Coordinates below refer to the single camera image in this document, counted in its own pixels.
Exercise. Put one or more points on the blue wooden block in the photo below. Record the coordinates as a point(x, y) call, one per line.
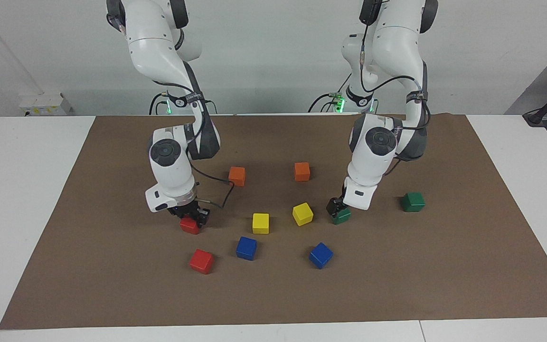
point(321, 255)
point(246, 247)

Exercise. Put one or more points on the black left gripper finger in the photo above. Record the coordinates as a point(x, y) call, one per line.
point(333, 206)

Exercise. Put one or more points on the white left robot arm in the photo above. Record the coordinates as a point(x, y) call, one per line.
point(373, 156)

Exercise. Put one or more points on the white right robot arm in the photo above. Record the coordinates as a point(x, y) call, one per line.
point(169, 175)

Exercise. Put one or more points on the orange wooden block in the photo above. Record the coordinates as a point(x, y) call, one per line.
point(302, 171)
point(237, 175)

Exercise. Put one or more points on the white wall power strip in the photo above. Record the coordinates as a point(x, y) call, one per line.
point(45, 102)

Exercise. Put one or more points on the yellow wooden block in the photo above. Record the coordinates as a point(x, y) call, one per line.
point(302, 213)
point(260, 223)

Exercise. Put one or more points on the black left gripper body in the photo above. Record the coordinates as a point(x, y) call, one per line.
point(344, 195)

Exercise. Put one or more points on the brown table mat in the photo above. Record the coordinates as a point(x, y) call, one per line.
point(112, 285)

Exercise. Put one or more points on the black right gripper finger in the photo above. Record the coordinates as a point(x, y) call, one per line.
point(202, 219)
point(178, 214)

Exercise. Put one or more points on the green wooden block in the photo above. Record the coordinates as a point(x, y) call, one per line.
point(413, 201)
point(341, 217)

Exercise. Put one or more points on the green lit base connector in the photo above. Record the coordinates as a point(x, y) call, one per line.
point(169, 108)
point(337, 100)

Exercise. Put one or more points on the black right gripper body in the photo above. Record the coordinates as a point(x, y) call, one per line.
point(187, 210)

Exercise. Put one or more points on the red wooden block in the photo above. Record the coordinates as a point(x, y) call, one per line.
point(201, 261)
point(190, 226)

